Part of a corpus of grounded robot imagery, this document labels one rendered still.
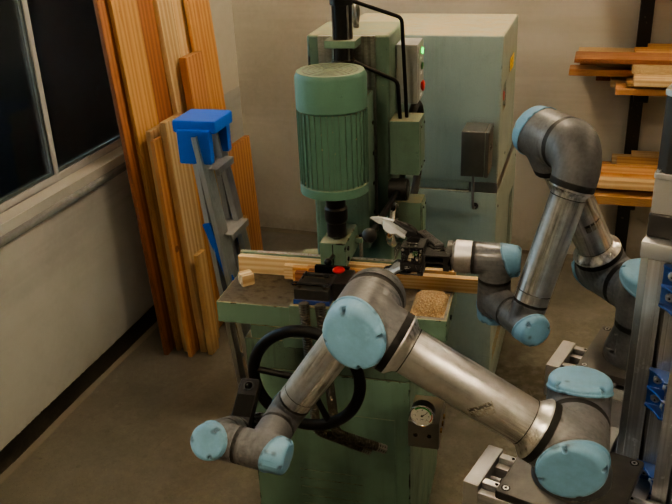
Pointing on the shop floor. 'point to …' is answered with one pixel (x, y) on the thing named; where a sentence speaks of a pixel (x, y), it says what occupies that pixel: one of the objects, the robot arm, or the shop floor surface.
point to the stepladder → (218, 232)
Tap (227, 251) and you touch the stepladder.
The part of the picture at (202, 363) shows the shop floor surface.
